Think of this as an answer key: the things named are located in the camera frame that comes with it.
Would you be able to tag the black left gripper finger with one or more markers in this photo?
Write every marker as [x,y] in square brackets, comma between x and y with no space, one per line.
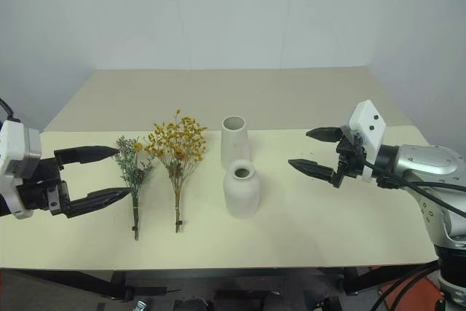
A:
[98,199]
[87,154]

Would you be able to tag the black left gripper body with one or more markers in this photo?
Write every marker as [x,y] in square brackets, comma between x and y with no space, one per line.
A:
[42,183]

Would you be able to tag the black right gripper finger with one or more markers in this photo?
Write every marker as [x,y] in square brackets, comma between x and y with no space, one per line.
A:
[315,169]
[325,134]

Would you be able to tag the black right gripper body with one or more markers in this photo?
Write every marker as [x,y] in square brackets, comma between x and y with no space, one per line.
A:
[350,160]

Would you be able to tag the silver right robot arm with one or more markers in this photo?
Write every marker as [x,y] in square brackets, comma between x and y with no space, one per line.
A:
[429,169]

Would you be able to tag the round bottle-shaped white vase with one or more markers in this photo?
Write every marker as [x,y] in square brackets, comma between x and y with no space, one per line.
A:
[241,194]

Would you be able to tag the tall tapered white vase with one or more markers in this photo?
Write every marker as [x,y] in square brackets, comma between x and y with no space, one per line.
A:
[236,143]

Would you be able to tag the green dried flower bunch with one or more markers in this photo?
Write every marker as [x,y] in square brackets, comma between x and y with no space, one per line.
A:
[133,169]

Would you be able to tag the yellow dried flower bunch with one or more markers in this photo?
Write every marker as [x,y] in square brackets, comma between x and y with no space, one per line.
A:
[180,147]

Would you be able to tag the small silver metal part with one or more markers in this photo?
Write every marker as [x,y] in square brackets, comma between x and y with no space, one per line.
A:
[140,306]

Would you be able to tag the red object under table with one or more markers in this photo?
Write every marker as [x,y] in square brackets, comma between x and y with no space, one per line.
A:
[418,289]

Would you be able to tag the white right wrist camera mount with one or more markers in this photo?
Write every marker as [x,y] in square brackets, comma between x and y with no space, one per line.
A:
[367,123]

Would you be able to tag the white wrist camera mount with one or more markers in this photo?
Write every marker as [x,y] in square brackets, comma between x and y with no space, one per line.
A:
[14,150]
[367,123]

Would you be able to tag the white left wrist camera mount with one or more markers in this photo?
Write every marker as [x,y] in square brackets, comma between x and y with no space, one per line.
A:
[14,150]

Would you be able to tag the black metal table frame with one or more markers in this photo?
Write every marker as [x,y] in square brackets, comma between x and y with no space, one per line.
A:
[109,282]

